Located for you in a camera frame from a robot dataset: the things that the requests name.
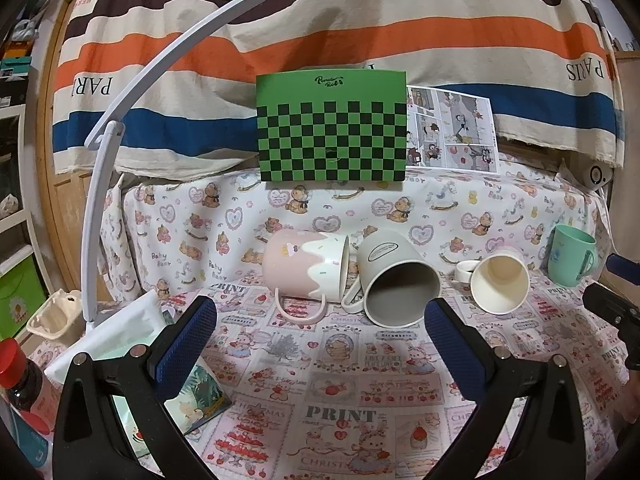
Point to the pink mug with icing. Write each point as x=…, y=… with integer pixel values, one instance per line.
x=306, y=265

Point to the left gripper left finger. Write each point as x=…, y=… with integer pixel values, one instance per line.
x=89, y=439

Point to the striped blanket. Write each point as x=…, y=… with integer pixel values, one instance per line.
x=546, y=66

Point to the green storage bin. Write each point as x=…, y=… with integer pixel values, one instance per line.
x=21, y=295

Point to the christmas print tablecloth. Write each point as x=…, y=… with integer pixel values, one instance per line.
x=346, y=399

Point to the cream plastic container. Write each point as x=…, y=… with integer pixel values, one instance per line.
x=59, y=318

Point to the mint green plastic mug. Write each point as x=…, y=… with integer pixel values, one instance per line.
x=573, y=255

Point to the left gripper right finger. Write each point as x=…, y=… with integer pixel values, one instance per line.
x=549, y=439

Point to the red capped bottle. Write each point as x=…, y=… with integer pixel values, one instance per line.
x=26, y=387

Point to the green checkered box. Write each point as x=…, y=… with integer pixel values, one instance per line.
x=332, y=124

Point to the white ceramic mug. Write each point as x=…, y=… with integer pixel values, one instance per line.
x=394, y=283

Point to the baby bear patterned cloth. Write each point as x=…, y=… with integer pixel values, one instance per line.
x=174, y=237

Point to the teal tissue pack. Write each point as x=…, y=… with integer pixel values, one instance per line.
x=200, y=399

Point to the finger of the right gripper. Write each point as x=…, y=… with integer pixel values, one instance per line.
x=624, y=268
x=620, y=313

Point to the white shelf unit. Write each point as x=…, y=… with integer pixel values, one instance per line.
x=19, y=240

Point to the pink and white paper cup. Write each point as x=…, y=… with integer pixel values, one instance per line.
x=500, y=282

